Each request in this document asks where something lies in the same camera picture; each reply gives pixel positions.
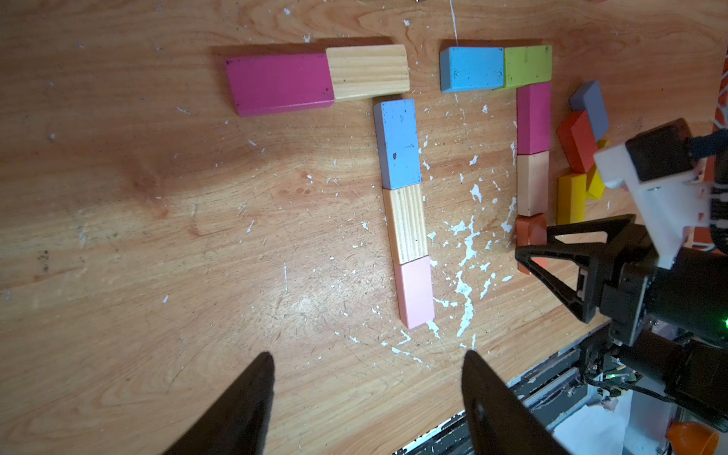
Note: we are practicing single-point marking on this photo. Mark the light blue block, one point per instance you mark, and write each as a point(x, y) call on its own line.
point(464, 69)
point(589, 98)

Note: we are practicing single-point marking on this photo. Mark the natural wood block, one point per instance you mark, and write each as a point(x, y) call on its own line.
point(533, 183)
point(367, 72)
point(404, 209)

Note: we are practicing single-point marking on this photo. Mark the yellow block upper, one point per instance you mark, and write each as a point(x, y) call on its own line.
point(595, 186)

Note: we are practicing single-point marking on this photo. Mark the orange block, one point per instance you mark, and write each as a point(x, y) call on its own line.
point(531, 230)

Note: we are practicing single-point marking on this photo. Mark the green block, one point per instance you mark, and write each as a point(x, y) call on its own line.
point(527, 65)

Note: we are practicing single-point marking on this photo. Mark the yellow block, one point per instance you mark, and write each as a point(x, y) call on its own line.
point(595, 186)
point(571, 199)

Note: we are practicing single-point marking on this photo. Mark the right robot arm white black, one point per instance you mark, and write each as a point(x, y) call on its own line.
point(667, 324)

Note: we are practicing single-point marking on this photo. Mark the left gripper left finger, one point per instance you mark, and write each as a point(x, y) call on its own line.
point(237, 422)

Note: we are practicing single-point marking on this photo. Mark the magenta block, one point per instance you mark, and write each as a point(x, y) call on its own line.
point(262, 85)
point(534, 118)

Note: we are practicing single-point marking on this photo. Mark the pink block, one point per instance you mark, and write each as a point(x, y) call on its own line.
point(415, 292)

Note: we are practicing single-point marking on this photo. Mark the yellow block lower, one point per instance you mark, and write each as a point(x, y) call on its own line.
point(571, 199)

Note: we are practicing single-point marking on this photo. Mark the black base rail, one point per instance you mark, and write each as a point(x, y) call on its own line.
point(537, 402)

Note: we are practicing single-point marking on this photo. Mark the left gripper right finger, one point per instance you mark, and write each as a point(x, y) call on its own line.
point(498, 423)

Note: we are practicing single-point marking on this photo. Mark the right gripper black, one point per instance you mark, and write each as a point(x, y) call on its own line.
point(691, 295)

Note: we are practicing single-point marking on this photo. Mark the red block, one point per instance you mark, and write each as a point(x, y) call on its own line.
point(578, 141)

